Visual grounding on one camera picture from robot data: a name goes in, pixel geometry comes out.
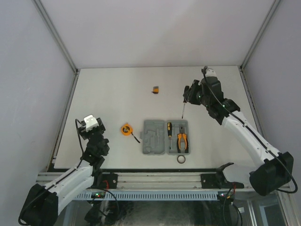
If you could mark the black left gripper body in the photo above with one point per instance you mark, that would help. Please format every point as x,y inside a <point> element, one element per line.
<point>84,134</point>

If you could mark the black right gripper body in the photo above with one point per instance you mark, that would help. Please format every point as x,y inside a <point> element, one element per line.
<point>196,97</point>

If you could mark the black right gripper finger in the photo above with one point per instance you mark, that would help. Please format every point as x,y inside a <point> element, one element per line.
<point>186,94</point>
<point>195,85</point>

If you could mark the screwdriver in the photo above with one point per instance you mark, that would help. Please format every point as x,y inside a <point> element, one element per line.
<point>169,133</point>
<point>184,103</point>

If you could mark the orange black pliers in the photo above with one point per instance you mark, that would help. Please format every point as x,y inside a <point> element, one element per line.
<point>182,140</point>

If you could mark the grey plastic tool case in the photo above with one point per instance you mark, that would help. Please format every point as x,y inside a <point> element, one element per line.
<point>155,139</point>

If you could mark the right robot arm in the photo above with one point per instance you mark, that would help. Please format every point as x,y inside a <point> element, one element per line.
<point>272,168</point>

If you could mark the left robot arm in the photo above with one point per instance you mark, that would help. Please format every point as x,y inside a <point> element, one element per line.
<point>44,203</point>

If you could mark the orange hex key set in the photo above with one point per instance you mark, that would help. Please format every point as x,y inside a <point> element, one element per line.
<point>155,90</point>

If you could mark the orange tape measure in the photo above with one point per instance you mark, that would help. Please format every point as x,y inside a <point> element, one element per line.
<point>127,130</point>

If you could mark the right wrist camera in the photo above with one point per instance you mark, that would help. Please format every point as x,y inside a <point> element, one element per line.
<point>208,72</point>

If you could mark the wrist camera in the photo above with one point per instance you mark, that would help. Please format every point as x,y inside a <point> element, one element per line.
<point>208,72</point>
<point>90,122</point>

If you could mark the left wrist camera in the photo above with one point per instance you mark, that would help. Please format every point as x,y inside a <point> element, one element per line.
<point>90,122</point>

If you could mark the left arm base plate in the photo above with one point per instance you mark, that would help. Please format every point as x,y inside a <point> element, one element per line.
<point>106,181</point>

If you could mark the grey slotted cable duct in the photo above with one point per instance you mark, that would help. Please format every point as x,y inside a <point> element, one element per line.
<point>148,196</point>

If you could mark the aluminium front rail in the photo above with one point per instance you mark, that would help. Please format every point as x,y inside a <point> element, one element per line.
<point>161,181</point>

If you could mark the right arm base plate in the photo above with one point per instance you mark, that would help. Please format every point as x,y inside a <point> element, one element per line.
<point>212,181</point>

